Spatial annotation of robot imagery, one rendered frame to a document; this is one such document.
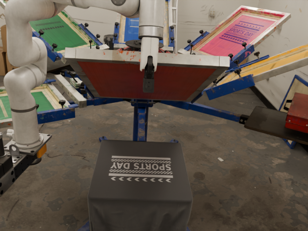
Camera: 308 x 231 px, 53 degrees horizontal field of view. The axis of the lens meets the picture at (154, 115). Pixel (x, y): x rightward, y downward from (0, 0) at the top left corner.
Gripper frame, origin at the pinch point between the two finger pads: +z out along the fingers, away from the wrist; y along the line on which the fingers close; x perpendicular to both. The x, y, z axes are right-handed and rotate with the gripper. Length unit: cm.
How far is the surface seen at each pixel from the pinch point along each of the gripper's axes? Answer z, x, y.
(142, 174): 43, 1, -44
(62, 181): 100, -70, -181
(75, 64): -6.1, -26.9, -22.3
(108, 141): 35, -18, -71
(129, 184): 45, -5, -37
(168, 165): 41, 14, -52
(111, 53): -10.6, -13.2, -14.9
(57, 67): -4, -80, -197
